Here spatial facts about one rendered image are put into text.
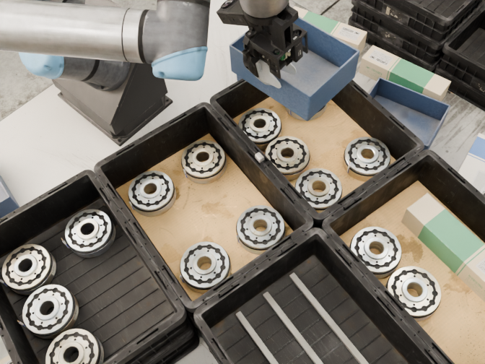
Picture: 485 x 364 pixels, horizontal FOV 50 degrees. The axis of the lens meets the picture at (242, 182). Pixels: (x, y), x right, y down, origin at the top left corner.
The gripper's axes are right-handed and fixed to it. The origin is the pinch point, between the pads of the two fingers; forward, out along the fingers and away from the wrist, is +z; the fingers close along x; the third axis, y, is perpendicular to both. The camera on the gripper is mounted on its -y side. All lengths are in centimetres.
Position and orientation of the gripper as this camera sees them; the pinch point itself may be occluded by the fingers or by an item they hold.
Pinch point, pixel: (268, 76)
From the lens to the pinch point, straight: 100.2
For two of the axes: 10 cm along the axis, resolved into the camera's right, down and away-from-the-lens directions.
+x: 7.0, -6.8, 2.2
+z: 1.4, 4.4, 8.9
